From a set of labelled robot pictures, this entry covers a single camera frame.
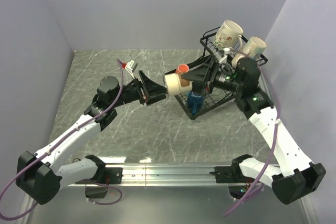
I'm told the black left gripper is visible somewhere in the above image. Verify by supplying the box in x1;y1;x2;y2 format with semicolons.
111;70;170;108

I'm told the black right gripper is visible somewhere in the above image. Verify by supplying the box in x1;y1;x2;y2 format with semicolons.
182;54;244;97

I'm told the orange mug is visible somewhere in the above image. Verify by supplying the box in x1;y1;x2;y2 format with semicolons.
175;64;190;73

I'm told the stainless steel cup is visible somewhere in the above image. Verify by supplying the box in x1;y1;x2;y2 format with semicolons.
164;73;192;96

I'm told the dark blue handled mug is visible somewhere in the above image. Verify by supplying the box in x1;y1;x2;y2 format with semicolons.
186;91;204;115

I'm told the green inside floral mug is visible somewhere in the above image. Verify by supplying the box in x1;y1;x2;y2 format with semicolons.
213;19;244;49

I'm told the beige floral mug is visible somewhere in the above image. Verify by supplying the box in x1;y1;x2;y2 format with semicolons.
231;36;267;68

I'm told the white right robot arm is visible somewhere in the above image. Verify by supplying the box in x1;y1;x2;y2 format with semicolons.
182;56;326;205

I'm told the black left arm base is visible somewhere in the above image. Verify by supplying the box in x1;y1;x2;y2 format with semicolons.
96;167;123;185

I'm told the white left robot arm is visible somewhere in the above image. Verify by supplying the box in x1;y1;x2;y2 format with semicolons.
15;71;167;205

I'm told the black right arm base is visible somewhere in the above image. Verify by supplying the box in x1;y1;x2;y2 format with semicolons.
209;166;244;184

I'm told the black wire dish rack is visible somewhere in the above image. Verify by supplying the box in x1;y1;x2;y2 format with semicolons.
165;27;273;120

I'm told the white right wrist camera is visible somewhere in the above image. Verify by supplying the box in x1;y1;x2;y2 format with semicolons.
214;47;232;65

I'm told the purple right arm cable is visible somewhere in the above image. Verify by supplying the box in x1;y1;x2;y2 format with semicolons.
223;50;282;217

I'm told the aluminium mounting rail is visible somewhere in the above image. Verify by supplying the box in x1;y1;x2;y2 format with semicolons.
15;163;284;188

